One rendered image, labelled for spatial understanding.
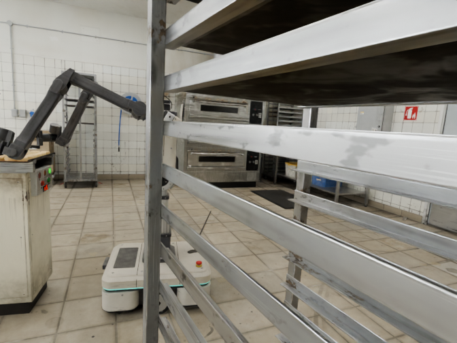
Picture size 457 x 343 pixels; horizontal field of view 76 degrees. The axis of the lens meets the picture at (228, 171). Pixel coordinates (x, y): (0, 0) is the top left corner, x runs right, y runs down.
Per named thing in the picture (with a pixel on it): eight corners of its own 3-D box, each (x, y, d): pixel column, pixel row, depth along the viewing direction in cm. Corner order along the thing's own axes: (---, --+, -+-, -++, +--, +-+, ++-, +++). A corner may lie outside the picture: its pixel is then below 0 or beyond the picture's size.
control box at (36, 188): (30, 196, 162) (29, 171, 160) (46, 186, 185) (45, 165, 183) (37, 196, 163) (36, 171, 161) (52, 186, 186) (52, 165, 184)
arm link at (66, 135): (89, 95, 189) (95, 93, 199) (80, 90, 187) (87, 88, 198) (62, 148, 201) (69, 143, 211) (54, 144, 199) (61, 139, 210)
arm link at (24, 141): (66, 82, 140) (70, 90, 151) (54, 75, 139) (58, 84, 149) (15, 160, 131) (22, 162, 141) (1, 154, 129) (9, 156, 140)
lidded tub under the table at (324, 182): (309, 183, 517) (310, 169, 513) (328, 182, 536) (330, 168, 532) (324, 188, 482) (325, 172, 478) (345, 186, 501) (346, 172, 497)
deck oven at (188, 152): (183, 192, 489) (188, 68, 458) (170, 179, 599) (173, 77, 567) (265, 190, 548) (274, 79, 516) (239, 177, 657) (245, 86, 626)
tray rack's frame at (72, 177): (66, 179, 519) (63, 75, 491) (97, 178, 540) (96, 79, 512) (63, 186, 461) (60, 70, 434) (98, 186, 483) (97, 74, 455)
